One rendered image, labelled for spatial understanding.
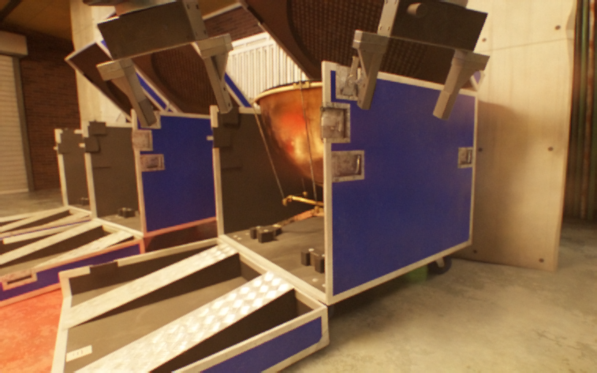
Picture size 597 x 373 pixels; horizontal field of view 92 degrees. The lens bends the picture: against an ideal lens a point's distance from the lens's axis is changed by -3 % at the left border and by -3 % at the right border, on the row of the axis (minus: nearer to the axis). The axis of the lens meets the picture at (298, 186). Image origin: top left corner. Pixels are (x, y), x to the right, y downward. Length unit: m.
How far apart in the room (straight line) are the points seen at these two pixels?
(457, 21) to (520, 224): 1.68
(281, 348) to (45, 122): 7.64
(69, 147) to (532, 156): 3.92
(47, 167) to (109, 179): 5.29
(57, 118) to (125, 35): 7.82
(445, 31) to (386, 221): 0.85
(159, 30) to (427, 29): 0.35
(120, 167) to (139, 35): 2.51
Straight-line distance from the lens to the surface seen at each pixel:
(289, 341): 1.04
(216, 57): 0.47
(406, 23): 0.46
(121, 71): 0.53
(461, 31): 0.50
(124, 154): 2.98
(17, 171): 7.94
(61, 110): 8.35
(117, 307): 1.54
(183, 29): 0.46
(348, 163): 1.04
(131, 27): 0.49
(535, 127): 2.02
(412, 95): 1.31
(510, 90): 2.03
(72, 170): 3.87
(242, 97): 2.61
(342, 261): 1.07
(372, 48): 0.46
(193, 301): 1.50
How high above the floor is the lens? 0.69
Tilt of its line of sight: 7 degrees down
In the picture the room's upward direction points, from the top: 1 degrees counter-clockwise
